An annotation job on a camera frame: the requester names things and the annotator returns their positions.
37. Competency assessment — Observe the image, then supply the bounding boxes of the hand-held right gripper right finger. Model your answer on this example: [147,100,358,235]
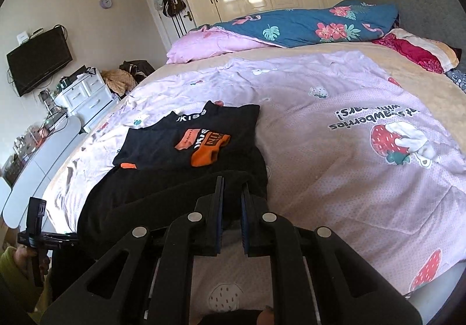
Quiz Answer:
[241,182,423,325]

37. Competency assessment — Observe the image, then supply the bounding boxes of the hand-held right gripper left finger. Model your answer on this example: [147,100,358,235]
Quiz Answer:
[40,176,225,325]

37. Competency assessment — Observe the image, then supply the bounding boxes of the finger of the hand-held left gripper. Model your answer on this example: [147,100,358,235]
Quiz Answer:
[44,231,79,243]

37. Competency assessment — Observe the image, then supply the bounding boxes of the black long-sleeve sweater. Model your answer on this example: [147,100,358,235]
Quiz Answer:
[77,100,270,261]

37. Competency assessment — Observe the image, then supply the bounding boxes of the person's left forearm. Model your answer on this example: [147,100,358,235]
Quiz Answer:
[0,248,41,315]

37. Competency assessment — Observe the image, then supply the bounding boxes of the brown clothes pile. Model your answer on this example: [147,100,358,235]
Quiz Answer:
[101,68,138,96]

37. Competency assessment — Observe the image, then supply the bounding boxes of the person's left hand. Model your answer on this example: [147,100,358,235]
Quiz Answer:
[14,247,50,284]

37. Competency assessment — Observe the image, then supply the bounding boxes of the white rounded desk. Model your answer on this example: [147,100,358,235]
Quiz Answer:
[0,116,82,227]

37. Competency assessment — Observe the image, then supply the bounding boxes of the white drawer cabinet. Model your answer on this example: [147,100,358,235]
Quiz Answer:
[54,68,119,131]

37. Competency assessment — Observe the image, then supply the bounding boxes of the black bag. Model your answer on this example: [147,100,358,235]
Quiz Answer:
[119,60,155,78]

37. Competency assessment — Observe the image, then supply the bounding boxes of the pink pillow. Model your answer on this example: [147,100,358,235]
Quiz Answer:
[167,26,270,64]

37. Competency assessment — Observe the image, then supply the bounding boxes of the white door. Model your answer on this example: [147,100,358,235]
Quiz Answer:
[143,0,199,49]

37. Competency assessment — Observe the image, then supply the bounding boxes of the blue floral duvet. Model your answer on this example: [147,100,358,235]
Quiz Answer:
[213,0,399,48]

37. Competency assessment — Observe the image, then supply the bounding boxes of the bags hanging on door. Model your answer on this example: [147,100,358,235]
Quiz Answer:
[155,0,186,18]

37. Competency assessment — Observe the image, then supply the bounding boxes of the beige bed sheet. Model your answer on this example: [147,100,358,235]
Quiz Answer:
[127,40,466,122]

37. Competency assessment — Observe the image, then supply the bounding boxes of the red patterned pillow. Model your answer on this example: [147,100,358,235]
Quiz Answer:
[371,29,461,74]

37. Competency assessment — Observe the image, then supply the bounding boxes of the dark patterned pillow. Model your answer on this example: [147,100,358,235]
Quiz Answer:
[446,68,466,93]

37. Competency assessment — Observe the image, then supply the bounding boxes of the grey padded headboard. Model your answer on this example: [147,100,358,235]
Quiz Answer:
[355,0,466,71]

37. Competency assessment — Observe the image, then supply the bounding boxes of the black wall television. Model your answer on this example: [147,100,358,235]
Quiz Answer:
[6,27,73,97]

